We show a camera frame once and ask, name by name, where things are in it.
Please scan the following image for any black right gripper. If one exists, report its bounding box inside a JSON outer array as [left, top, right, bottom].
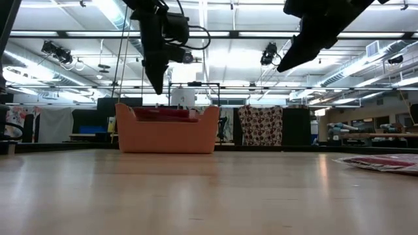
[[276, 0, 375, 73]]

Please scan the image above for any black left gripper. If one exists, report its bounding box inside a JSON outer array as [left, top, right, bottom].
[[123, 0, 170, 95]]

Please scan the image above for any red popcorn bag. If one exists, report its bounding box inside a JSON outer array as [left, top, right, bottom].
[[133, 106, 191, 119], [332, 153, 418, 176]]

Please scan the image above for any white box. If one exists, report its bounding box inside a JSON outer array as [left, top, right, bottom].
[[170, 87, 196, 107]]

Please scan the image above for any black monitor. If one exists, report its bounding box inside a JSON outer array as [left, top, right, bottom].
[[96, 97, 144, 118]]

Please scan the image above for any orange plastic basket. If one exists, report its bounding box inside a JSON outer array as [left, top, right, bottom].
[[114, 102, 221, 154]]

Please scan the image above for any yellow sign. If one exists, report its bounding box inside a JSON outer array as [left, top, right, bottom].
[[106, 116, 117, 134]]

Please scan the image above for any tall black panel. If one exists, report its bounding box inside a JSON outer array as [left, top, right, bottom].
[[281, 107, 312, 146]]

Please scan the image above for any white vent grille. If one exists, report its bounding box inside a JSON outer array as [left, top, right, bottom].
[[365, 40, 380, 58]]

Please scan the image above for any brown circle patterned cloth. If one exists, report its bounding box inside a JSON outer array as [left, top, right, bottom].
[[237, 104, 283, 147]]

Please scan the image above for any low black panel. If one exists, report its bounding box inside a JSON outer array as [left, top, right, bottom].
[[71, 109, 108, 134]]

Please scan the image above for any blue box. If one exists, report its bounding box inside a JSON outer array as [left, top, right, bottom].
[[78, 125, 108, 134]]

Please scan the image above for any black figure stand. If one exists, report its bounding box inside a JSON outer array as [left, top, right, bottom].
[[217, 116, 229, 142]]

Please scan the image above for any long wooden table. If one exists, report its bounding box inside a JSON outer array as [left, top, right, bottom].
[[339, 132, 418, 140]]

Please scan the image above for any grey cloth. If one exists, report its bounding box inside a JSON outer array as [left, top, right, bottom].
[[38, 107, 74, 144]]

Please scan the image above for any floral cloth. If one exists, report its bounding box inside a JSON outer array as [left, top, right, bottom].
[[5, 106, 42, 141]]

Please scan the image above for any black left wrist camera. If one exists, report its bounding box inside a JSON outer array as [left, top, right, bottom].
[[162, 12, 195, 65]]

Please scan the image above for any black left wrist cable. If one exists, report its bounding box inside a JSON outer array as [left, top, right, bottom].
[[182, 25, 212, 50]]

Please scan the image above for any black aluminium table frame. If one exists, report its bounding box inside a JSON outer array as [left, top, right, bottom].
[[14, 142, 418, 155]]

